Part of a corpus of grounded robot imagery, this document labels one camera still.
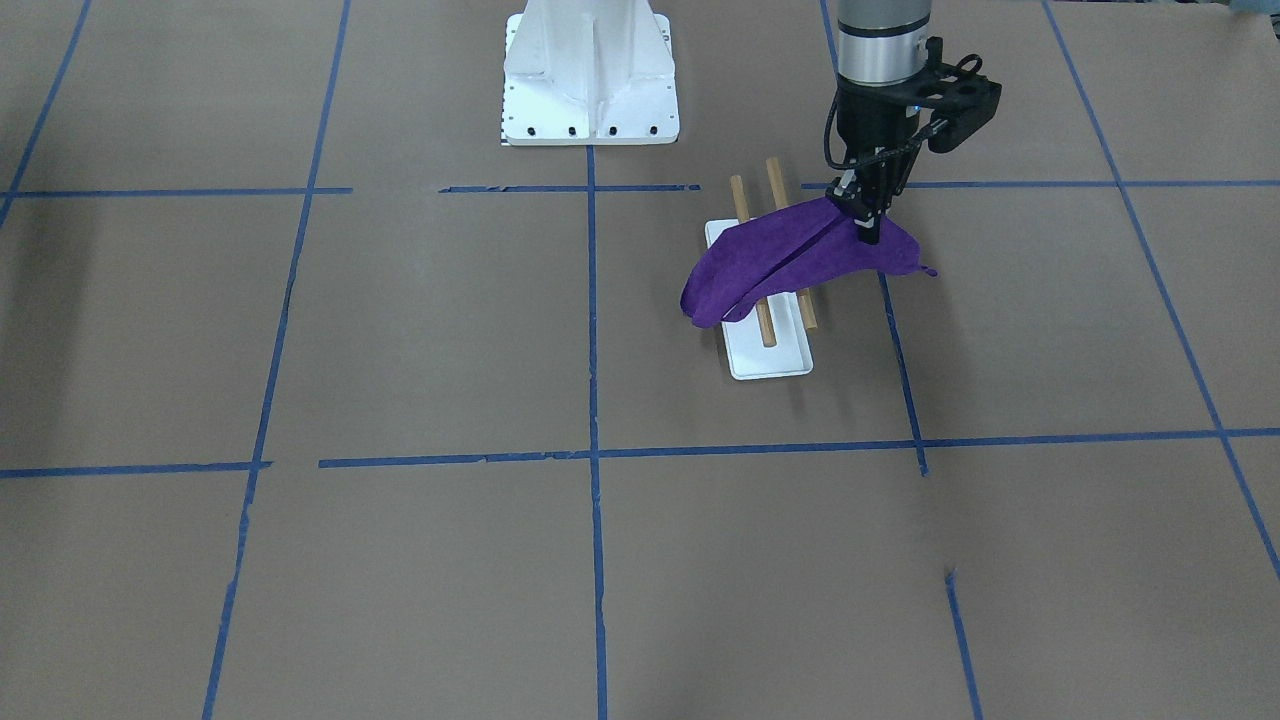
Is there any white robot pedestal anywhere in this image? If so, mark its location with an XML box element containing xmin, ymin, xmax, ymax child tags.
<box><xmin>500</xmin><ymin>1</ymin><xmax>681</xmax><ymax>147</ymax></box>

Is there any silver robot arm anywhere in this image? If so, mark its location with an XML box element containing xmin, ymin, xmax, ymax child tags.
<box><xmin>835</xmin><ymin>1</ymin><xmax>932</xmax><ymax>163</ymax></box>

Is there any lower wooden rack bar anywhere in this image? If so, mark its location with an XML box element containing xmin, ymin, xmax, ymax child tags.
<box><xmin>730</xmin><ymin>174</ymin><xmax>778</xmax><ymax>348</ymax></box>

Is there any purple towel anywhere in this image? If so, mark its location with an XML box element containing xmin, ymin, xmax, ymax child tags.
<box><xmin>680</xmin><ymin>199</ymin><xmax>937</xmax><ymax>328</ymax></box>

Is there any wooden rack bar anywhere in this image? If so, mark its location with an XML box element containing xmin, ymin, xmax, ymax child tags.
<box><xmin>765</xmin><ymin>158</ymin><xmax>819</xmax><ymax>333</ymax></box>
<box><xmin>730</xmin><ymin>174</ymin><xmax>778</xmax><ymax>348</ymax></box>

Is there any black braided cable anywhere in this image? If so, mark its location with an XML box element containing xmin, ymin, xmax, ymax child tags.
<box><xmin>824</xmin><ymin>60</ymin><xmax>951</xmax><ymax>173</ymax></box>

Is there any white rack base tray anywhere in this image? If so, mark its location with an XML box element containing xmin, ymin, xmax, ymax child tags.
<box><xmin>705</xmin><ymin>219</ymin><xmax>814</xmax><ymax>382</ymax></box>

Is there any upper wooden rack bar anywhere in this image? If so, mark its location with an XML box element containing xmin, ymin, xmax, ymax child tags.
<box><xmin>765</xmin><ymin>158</ymin><xmax>819</xmax><ymax>333</ymax></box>

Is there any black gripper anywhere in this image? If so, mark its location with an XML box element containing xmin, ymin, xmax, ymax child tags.
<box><xmin>835</xmin><ymin>82</ymin><xmax>920</xmax><ymax>246</ymax></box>

